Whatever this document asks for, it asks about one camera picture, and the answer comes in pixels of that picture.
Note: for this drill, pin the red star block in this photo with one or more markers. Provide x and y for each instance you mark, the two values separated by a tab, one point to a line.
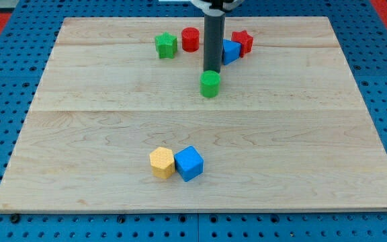
245	40

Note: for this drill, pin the wooden board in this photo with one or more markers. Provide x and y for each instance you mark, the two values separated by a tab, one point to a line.
288	132

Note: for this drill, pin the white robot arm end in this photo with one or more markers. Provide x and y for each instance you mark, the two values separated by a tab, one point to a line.
218	5

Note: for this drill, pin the blue cube block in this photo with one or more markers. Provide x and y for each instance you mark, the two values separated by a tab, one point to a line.
231	51
189	163

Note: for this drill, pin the green cylinder block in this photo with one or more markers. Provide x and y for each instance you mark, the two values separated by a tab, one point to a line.
209	83

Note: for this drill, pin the red cylinder block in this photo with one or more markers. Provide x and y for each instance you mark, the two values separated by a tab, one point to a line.
190	39

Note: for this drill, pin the blue cube block front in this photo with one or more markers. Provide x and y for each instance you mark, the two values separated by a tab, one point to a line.
189	163

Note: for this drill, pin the yellow hexagon block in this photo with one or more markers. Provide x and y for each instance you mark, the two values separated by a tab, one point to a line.
162	162

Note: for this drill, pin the green star block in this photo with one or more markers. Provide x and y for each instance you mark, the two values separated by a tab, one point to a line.
166	45

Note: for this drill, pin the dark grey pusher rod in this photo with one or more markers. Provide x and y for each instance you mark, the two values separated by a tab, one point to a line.
213	39

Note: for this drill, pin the blue cube block rear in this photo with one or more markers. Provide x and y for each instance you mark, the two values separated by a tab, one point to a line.
231	51

